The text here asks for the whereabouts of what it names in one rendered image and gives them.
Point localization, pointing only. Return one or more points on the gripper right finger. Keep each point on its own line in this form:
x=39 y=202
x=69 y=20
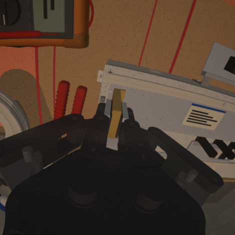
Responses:
x=174 y=152

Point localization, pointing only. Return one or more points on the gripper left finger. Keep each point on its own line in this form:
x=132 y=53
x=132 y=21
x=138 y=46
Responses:
x=55 y=132

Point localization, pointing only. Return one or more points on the yellow bar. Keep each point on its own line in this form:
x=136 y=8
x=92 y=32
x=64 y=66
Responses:
x=115 y=117

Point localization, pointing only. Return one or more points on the black breaker toggle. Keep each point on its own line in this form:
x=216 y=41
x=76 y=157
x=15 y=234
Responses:
x=222 y=146
x=205 y=146
x=223 y=155

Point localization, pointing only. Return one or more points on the grey breaker panel body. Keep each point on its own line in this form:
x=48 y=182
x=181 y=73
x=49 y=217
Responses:
x=156 y=106

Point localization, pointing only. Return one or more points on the grey flat cover plate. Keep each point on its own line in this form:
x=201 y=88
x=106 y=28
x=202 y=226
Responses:
x=216 y=62

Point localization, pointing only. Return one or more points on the grey round roll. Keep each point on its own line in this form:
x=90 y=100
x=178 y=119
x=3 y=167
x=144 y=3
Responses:
x=11 y=117

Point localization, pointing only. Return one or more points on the red test probe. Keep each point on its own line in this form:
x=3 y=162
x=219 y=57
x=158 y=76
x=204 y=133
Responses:
x=18 y=34

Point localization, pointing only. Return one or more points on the orange multimeter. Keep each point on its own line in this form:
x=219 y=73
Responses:
x=77 y=22

